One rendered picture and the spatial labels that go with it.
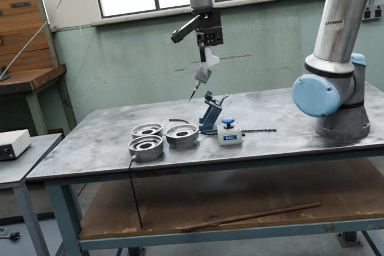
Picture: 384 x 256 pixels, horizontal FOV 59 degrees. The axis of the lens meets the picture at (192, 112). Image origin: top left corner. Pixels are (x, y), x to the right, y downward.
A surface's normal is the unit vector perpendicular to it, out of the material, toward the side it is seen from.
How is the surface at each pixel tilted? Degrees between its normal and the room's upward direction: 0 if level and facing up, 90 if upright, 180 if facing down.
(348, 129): 72
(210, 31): 90
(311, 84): 97
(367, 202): 0
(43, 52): 90
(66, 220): 90
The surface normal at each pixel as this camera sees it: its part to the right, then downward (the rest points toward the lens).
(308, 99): -0.67, 0.44
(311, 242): -0.14, -0.94
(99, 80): -0.06, 0.34
